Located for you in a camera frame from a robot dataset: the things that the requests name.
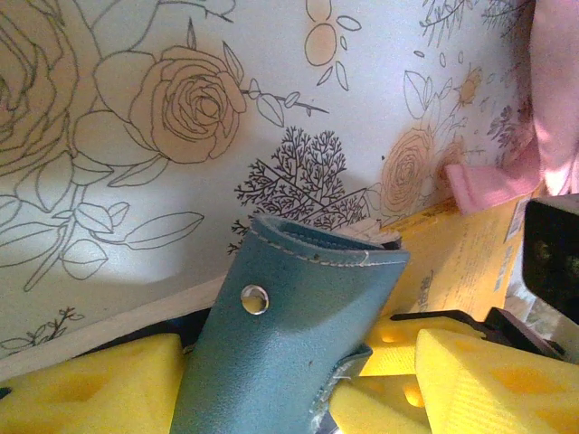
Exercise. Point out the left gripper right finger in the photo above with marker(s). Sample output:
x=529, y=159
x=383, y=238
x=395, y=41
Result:
x=497, y=393

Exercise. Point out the yellow book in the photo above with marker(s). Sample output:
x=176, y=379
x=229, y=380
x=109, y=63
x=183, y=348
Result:
x=461, y=262

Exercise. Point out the pink student backpack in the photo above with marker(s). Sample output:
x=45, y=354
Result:
x=556, y=113

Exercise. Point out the teal leather pen case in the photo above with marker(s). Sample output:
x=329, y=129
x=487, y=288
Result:
x=271, y=339

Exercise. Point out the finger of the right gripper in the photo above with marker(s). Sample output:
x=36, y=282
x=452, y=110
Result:
x=393, y=352
x=380, y=411

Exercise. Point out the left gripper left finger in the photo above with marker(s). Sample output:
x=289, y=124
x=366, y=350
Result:
x=90, y=393

